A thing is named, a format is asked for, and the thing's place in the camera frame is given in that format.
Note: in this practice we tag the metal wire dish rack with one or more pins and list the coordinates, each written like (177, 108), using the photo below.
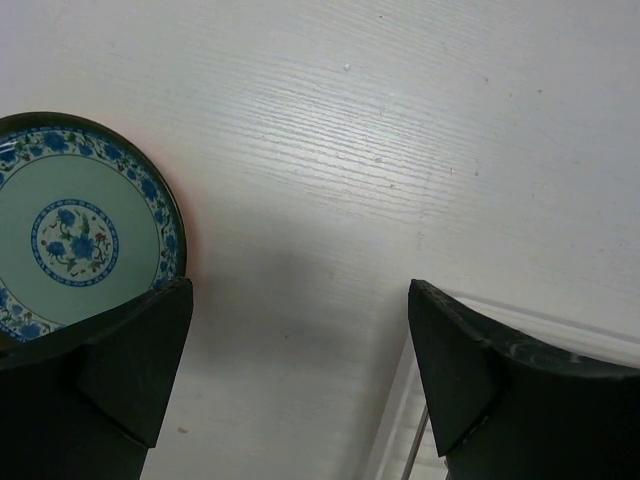
(422, 461)

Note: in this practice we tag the teal plate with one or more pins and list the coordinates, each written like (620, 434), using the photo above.
(87, 223)

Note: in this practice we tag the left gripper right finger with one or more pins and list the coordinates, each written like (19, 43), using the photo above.
(505, 405)

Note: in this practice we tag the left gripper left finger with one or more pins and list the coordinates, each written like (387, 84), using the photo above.
(88, 401)

